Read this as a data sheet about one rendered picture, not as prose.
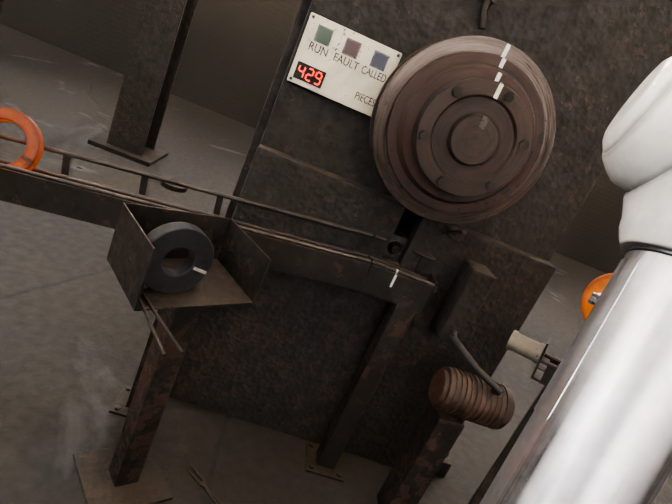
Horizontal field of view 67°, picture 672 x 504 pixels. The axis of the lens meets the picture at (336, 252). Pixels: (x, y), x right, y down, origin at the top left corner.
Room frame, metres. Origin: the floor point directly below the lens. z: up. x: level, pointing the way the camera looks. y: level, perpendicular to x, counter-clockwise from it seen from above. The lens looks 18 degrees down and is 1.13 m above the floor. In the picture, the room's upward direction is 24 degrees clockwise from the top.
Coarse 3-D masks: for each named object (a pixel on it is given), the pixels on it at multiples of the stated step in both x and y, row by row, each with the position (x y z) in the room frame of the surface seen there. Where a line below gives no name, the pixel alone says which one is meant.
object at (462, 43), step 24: (432, 48) 1.33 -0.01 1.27; (456, 48) 1.34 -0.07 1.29; (480, 48) 1.35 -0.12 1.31; (504, 48) 1.36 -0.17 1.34; (408, 72) 1.32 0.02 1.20; (528, 72) 1.37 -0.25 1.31; (384, 96) 1.32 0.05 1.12; (552, 96) 1.39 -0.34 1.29; (384, 120) 1.32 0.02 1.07; (552, 120) 1.39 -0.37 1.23; (384, 144) 1.33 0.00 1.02; (552, 144) 1.40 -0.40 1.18; (384, 168) 1.33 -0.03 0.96; (432, 216) 1.36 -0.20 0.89; (456, 216) 1.37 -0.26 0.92; (480, 216) 1.38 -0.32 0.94
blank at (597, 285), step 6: (600, 276) 1.21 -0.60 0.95; (606, 276) 1.19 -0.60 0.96; (594, 282) 1.20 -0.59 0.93; (600, 282) 1.20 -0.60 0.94; (606, 282) 1.19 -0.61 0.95; (588, 288) 1.20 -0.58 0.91; (594, 288) 1.20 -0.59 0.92; (600, 288) 1.19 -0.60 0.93; (588, 294) 1.20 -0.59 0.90; (582, 300) 1.20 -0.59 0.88; (582, 306) 1.20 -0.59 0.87; (588, 306) 1.20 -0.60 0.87; (582, 312) 1.20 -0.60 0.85; (588, 312) 1.19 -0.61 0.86
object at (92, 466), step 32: (128, 224) 0.94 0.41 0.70; (160, 224) 1.05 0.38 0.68; (224, 224) 1.16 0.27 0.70; (128, 256) 0.91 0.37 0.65; (224, 256) 1.15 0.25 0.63; (256, 256) 1.06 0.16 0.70; (128, 288) 0.88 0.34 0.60; (192, 288) 0.99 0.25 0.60; (224, 288) 1.04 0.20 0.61; (256, 288) 1.03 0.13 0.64; (192, 320) 1.02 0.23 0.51; (160, 352) 0.98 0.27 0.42; (160, 384) 1.00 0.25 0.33; (128, 416) 1.02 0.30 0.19; (160, 416) 1.02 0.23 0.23; (128, 448) 0.98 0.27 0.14; (96, 480) 0.98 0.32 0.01; (128, 480) 1.00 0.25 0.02; (160, 480) 1.06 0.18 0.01
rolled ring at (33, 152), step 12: (0, 108) 1.24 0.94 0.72; (12, 108) 1.25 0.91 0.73; (0, 120) 1.24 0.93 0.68; (12, 120) 1.24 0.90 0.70; (24, 120) 1.25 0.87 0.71; (24, 132) 1.24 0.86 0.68; (36, 132) 1.25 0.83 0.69; (36, 144) 1.24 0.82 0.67; (24, 156) 1.22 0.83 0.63; (36, 156) 1.23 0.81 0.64; (24, 168) 1.21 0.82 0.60
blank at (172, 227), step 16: (176, 224) 0.93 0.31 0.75; (192, 224) 0.97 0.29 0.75; (160, 240) 0.90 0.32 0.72; (176, 240) 0.92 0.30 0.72; (192, 240) 0.94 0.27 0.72; (208, 240) 0.97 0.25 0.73; (160, 256) 0.91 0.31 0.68; (192, 256) 0.96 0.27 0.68; (208, 256) 0.98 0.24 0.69; (160, 272) 0.91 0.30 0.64; (176, 272) 0.95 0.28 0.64; (192, 272) 0.96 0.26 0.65; (160, 288) 0.92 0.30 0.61; (176, 288) 0.94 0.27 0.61
